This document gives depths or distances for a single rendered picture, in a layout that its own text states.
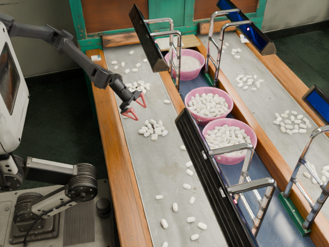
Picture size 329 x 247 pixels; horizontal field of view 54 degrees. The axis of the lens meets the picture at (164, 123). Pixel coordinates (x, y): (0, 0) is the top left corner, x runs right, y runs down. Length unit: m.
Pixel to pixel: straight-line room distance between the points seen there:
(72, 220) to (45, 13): 1.92
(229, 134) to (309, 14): 2.86
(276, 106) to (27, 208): 1.37
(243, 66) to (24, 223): 1.53
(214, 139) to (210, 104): 0.27
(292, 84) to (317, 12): 2.41
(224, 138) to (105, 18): 1.13
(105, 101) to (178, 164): 0.58
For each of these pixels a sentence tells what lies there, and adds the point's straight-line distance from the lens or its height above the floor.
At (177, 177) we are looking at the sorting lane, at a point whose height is 0.74.
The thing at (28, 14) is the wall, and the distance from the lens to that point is 3.08.
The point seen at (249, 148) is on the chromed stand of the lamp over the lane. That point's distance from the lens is 1.12.
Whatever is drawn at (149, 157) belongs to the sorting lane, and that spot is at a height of 0.74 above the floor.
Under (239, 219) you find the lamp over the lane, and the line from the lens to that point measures 0.94.
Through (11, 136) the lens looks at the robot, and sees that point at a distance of 1.10.
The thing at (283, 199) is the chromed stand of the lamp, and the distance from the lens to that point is 1.52.
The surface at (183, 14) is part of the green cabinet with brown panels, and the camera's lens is 2.35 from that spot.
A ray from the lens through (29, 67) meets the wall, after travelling 3.31.
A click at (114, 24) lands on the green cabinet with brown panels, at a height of 0.91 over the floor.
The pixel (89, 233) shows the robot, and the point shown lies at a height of 0.48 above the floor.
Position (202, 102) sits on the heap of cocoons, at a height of 0.73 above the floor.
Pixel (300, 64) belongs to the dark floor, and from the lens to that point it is 3.78.
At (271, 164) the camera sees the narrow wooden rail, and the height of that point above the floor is 0.73.
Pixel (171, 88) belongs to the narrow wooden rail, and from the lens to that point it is 1.88.
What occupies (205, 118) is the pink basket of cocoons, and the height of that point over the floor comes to 0.75.
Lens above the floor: 1.91
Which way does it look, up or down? 43 degrees down
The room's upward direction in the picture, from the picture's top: straight up
